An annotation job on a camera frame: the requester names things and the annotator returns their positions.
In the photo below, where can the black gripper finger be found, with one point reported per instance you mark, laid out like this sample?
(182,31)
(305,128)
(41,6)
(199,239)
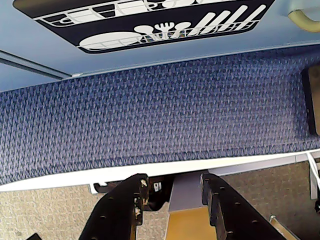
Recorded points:
(117,212)
(232,215)

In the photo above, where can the blue woven carpet mat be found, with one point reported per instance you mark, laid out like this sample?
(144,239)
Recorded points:
(155,112)

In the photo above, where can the dark framed panel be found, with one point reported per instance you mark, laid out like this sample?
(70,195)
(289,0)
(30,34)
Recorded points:
(313,100)

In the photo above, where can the blue dishwasher door panel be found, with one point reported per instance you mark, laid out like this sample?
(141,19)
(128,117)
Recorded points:
(45,47)

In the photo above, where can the grey and wooden post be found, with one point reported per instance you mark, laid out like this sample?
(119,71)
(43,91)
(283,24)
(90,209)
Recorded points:
(187,200)

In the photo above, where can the grey metal rail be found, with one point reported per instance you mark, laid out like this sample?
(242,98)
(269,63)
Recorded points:
(32,63)

